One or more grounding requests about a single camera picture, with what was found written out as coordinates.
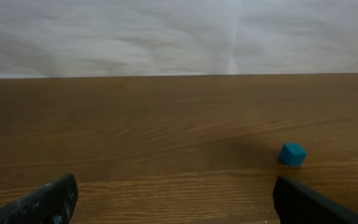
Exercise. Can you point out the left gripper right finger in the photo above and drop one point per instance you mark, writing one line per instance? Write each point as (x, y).
(300, 207)

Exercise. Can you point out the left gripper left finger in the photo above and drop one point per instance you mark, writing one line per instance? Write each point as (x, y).
(45, 203)

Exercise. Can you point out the blue cube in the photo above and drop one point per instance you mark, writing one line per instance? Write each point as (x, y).
(292, 154)

